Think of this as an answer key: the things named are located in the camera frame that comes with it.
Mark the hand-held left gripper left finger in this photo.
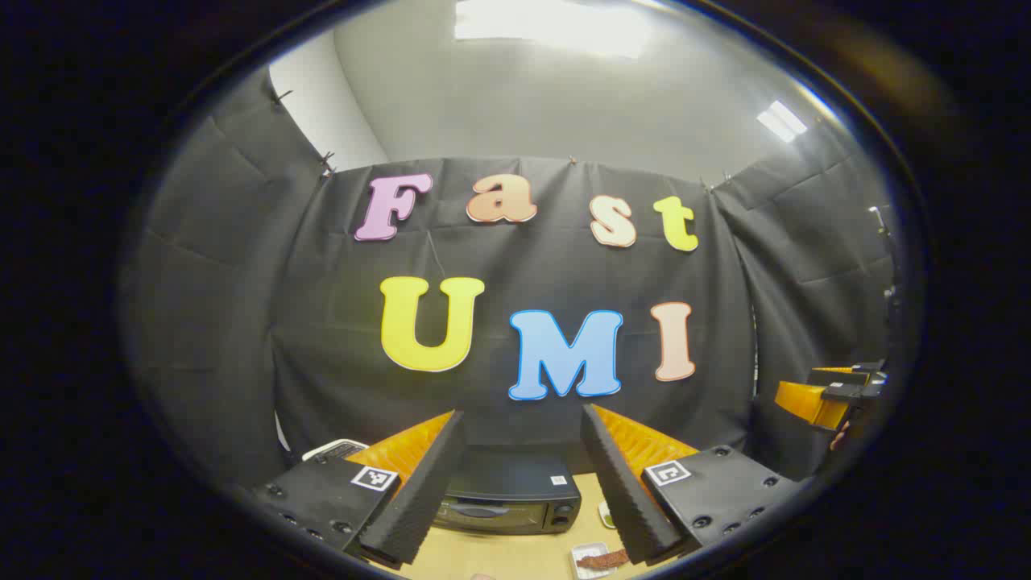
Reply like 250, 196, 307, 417
250, 409, 466, 569

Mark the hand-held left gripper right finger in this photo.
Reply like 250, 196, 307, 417
580, 403, 808, 567

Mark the small white ribbed plate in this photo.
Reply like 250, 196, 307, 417
569, 541, 633, 579

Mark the white handheld scanner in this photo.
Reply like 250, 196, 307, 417
302, 439, 370, 464

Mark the black backdrop cloth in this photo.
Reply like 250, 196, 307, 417
121, 68, 899, 492

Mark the ceiling light panel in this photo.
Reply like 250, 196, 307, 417
756, 100, 808, 143

